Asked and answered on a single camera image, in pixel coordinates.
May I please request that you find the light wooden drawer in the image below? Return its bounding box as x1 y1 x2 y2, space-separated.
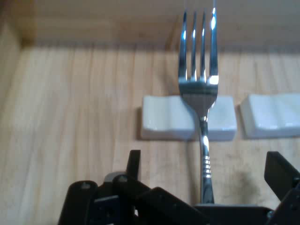
0 0 300 225

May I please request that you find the silver metal fork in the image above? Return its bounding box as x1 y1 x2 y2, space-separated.
177 0 220 204

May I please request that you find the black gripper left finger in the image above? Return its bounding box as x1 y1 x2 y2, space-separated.
58 150 211 225

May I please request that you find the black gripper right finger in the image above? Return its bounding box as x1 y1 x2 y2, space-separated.
263 151 300 225

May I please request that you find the white ceramic cutlery rest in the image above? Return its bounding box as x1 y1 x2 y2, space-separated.
140 95 238 141
239 93 300 140

